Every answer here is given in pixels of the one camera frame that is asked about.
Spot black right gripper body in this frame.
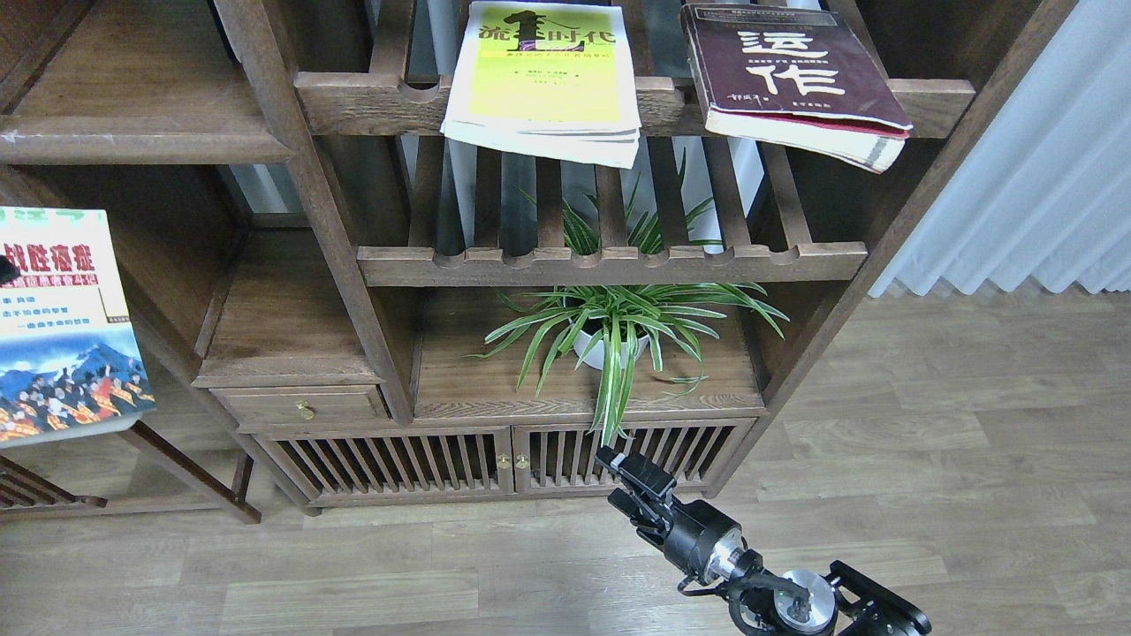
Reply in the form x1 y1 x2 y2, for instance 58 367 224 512
633 498 746 585

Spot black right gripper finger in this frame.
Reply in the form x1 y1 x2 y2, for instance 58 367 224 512
607 488 659 531
596 446 676 506

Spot colourful mountain cover book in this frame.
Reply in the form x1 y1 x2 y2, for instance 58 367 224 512
1 206 156 447

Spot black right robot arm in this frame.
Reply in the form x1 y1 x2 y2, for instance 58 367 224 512
596 446 932 635

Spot white plant pot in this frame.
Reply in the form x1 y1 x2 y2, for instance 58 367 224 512
573 325 650 370

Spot green spider plant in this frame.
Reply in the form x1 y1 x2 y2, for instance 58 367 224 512
468 148 789 463

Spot dark wooden bookshelf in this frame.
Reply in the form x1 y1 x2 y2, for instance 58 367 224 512
3 1 1074 515

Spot brass drawer knob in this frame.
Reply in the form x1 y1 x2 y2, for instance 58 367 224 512
295 401 316 421

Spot yellow green cover book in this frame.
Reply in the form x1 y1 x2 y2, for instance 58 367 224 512
441 1 641 169

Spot dark maroon cover book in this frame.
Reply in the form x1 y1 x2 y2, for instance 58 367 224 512
680 3 913 173

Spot white pleated curtain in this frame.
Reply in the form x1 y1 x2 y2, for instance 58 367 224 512
869 1 1130 296

